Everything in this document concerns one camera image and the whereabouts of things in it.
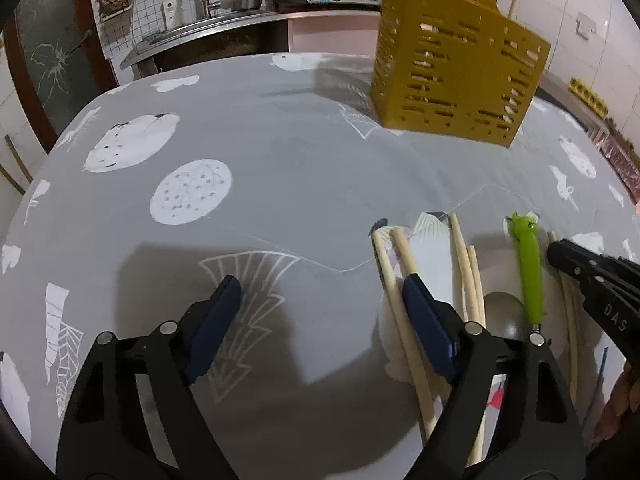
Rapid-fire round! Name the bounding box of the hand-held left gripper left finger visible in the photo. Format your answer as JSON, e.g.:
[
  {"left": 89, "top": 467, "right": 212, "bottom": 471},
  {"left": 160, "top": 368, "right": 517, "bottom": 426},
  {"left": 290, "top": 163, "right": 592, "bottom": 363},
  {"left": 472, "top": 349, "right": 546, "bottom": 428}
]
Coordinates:
[{"left": 56, "top": 274, "right": 243, "bottom": 480}]

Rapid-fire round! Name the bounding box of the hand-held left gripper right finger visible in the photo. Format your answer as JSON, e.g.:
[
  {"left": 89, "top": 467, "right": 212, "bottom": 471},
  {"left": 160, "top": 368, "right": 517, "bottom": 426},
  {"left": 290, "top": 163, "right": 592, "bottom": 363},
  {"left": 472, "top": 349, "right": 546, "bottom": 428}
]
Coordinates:
[{"left": 401, "top": 272, "right": 587, "bottom": 480}]

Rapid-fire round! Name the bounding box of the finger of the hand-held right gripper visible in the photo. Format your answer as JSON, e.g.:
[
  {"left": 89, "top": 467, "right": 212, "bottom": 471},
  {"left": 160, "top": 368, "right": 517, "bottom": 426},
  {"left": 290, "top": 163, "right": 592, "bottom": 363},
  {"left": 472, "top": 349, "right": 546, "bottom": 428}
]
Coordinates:
[
  {"left": 575, "top": 274, "right": 640, "bottom": 357},
  {"left": 546, "top": 238, "right": 640, "bottom": 305}
]

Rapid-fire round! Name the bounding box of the green frog handle utensil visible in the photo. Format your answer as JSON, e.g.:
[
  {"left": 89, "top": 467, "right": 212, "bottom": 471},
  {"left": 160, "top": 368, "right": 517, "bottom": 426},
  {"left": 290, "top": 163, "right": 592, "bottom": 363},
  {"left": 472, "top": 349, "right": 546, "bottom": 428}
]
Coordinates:
[{"left": 505, "top": 212, "right": 547, "bottom": 333}]

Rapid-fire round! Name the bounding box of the grey spoon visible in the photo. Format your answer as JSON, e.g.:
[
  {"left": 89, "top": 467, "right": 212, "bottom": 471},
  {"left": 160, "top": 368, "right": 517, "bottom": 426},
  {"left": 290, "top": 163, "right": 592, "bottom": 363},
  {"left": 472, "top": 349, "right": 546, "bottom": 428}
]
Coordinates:
[{"left": 482, "top": 290, "right": 531, "bottom": 341}]

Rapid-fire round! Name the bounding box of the gold perforated utensil holder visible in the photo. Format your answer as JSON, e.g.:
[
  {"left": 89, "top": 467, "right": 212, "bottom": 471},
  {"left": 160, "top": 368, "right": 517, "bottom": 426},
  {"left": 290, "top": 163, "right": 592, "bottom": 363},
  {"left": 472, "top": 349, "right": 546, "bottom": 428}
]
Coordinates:
[{"left": 370, "top": 0, "right": 552, "bottom": 148}]

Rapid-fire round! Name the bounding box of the person's right hand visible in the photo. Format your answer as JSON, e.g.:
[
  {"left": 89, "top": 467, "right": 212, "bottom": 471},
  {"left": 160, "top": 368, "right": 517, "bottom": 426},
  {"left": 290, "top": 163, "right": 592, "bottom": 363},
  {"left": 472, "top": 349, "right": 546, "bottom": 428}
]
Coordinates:
[{"left": 594, "top": 360, "right": 640, "bottom": 453}]

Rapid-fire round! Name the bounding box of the grey printed tablecloth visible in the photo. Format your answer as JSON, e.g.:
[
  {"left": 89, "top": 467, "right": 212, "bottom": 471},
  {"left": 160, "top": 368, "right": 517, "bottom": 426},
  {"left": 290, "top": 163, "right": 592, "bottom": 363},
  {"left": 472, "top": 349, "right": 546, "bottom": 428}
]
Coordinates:
[{"left": 0, "top": 50, "right": 640, "bottom": 480}]

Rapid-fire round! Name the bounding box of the egg carton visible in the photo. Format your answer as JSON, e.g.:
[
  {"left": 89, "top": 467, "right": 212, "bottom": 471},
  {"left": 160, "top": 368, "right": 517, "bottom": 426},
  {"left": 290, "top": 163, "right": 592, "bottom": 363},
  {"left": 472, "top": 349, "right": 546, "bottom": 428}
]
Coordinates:
[{"left": 570, "top": 77, "right": 608, "bottom": 118}]

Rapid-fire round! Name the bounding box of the steel sink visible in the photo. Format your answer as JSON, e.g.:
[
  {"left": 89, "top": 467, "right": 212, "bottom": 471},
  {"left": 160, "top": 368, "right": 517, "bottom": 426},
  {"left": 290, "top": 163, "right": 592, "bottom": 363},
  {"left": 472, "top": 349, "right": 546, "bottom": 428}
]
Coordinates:
[{"left": 120, "top": 10, "right": 291, "bottom": 68}]

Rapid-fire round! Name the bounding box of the brown frosted glass door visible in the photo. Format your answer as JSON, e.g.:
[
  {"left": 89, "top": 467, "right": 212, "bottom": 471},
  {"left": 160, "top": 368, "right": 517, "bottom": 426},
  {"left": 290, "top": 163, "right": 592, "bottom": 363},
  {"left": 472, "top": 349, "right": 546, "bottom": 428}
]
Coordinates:
[{"left": 5, "top": 0, "right": 118, "bottom": 153}]

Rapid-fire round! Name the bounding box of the white soap bottle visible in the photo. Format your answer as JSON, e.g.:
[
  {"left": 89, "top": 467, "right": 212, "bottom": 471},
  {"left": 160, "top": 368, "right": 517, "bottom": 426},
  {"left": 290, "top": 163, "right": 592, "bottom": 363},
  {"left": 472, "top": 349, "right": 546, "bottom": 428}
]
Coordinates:
[{"left": 161, "top": 0, "right": 182, "bottom": 30}]

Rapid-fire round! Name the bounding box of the white wall socket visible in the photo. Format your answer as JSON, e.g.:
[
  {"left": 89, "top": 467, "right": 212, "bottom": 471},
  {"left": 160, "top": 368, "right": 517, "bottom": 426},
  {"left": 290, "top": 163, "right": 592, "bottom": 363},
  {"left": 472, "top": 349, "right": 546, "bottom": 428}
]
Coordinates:
[{"left": 575, "top": 11, "right": 597, "bottom": 41}]

